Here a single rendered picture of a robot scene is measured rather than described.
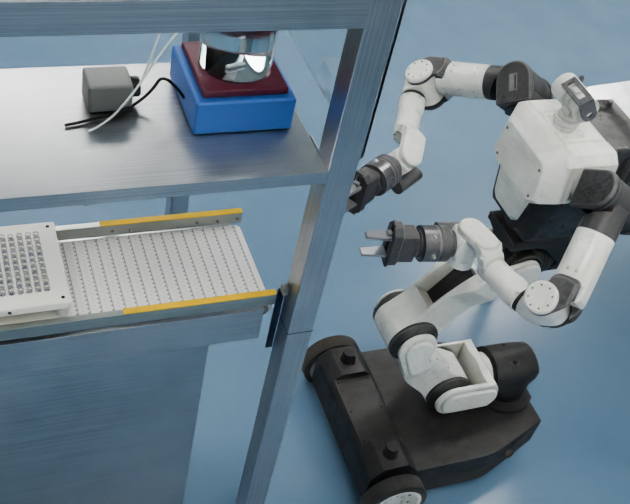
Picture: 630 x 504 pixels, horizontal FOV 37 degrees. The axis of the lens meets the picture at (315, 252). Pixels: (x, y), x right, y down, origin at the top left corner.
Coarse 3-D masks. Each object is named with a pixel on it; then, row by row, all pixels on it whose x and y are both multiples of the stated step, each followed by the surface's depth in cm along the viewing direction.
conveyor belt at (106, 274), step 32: (64, 256) 210; (96, 256) 212; (128, 256) 214; (160, 256) 216; (192, 256) 218; (224, 256) 220; (96, 288) 205; (128, 288) 207; (160, 288) 209; (192, 288) 211; (224, 288) 212; (256, 288) 214
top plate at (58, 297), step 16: (32, 224) 206; (48, 224) 206; (16, 240) 201; (32, 240) 202; (48, 240) 203; (0, 256) 197; (48, 256) 200; (48, 272) 196; (64, 272) 197; (16, 288) 192; (64, 288) 194; (0, 304) 188; (16, 304) 189; (32, 304) 190; (48, 304) 190; (64, 304) 192
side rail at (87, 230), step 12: (216, 216) 224; (228, 216) 226; (240, 216) 227; (60, 228) 211; (72, 228) 212; (84, 228) 213; (96, 228) 214; (108, 228) 215; (120, 228) 217; (132, 228) 218; (144, 228) 219; (156, 228) 220; (168, 228) 222
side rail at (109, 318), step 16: (208, 304) 204; (224, 304) 205; (240, 304) 207; (256, 304) 209; (48, 320) 192; (64, 320) 193; (80, 320) 194; (96, 320) 195; (112, 320) 197; (128, 320) 198; (144, 320) 200; (0, 336) 189; (16, 336) 190; (32, 336) 192
